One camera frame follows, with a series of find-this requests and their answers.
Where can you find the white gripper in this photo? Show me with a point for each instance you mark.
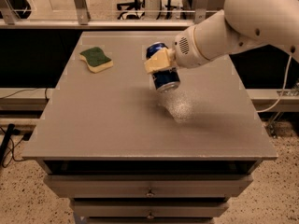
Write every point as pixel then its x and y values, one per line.
pixel 183 48

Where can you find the blue pepsi can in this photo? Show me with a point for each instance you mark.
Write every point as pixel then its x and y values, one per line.
pixel 164 80

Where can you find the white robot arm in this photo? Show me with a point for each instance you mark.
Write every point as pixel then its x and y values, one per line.
pixel 241 25

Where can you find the green yellow sponge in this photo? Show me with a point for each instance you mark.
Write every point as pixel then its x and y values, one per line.
pixel 96 59

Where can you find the metal railing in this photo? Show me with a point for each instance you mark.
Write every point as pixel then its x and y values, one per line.
pixel 105 14

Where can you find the grey drawer cabinet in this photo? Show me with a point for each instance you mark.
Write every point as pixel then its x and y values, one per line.
pixel 104 139

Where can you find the upper drawer knob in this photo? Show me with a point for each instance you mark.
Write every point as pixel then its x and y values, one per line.
pixel 150 194

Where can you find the drawer knob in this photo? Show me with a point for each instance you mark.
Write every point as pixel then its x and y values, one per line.
pixel 150 216
pixel 150 194

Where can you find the lower drawer knob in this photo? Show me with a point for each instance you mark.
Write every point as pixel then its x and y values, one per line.
pixel 150 216

